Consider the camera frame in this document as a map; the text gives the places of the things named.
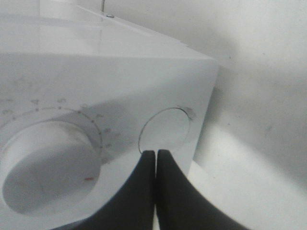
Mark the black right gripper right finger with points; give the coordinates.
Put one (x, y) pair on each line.
(179, 204)

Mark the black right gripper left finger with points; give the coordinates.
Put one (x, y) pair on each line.
(132, 207)

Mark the round white door button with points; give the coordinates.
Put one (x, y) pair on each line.
(167, 129)

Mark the lower white timer knob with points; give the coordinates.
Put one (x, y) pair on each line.
(47, 168)

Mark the white microwave oven body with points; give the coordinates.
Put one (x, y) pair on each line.
(61, 61)

